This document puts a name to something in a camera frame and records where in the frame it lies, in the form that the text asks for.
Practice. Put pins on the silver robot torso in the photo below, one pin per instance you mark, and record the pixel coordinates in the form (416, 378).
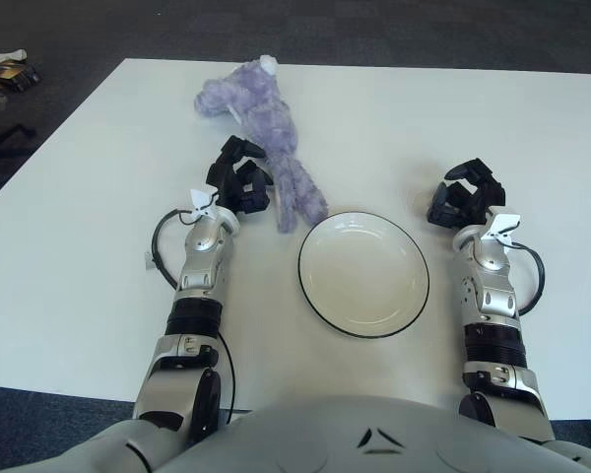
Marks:
(325, 433)

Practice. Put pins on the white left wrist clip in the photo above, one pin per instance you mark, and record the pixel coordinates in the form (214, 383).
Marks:
(199, 204)

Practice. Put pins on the brown black floor clutter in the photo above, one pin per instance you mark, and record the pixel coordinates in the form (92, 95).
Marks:
(10, 71)

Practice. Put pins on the white plate black rim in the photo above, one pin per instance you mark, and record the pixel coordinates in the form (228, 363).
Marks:
(364, 276)

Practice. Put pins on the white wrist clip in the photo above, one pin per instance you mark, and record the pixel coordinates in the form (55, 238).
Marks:
(199, 204)
(502, 224)

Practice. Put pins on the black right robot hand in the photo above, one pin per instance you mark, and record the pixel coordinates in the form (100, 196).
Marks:
(468, 202)

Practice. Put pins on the black chair base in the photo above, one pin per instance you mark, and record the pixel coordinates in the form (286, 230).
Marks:
(0, 143)

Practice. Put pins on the purple plush doll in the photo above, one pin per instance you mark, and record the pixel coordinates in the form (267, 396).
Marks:
(266, 113)

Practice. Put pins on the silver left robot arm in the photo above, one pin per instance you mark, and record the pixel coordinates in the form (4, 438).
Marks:
(202, 246)

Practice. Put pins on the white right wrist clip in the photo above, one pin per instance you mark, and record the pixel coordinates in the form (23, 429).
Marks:
(502, 224)

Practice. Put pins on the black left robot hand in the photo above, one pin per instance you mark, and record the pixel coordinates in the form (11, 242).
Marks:
(236, 182)

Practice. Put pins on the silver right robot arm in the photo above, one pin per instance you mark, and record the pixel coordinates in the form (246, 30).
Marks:
(492, 295)

